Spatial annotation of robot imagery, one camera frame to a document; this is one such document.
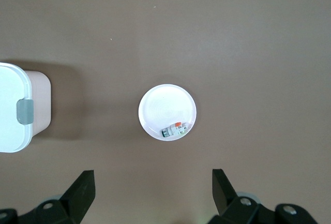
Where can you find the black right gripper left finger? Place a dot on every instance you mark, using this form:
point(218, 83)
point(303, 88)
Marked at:
point(72, 203)

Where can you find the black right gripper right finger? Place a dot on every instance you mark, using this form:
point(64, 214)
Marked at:
point(232, 208)

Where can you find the white lidded storage box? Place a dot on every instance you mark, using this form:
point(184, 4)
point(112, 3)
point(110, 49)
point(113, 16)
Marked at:
point(10, 92)

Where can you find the white round plate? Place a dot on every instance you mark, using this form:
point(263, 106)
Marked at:
point(165, 105)

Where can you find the white and green push-button switch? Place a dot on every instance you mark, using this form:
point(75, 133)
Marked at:
point(173, 130)

